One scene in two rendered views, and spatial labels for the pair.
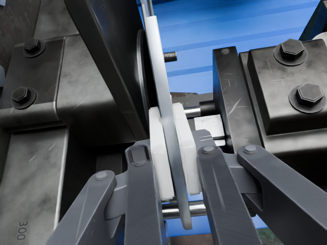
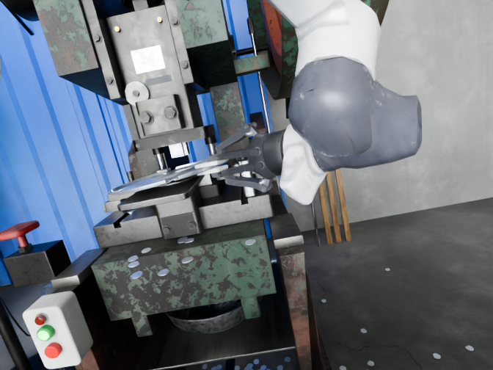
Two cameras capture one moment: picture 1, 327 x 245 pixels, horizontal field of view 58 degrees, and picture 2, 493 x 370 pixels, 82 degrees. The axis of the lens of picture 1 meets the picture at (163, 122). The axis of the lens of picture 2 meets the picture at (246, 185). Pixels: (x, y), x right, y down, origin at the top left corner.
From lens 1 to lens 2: 0.43 m
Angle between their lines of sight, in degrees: 29
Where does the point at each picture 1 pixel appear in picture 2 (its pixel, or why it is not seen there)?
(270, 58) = (150, 126)
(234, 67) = (147, 141)
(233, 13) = not seen: outside the picture
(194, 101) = (141, 156)
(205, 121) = (174, 152)
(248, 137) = (186, 134)
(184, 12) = not seen: outside the picture
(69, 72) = (178, 211)
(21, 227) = (236, 212)
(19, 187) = (223, 218)
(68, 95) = (188, 208)
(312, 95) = (171, 112)
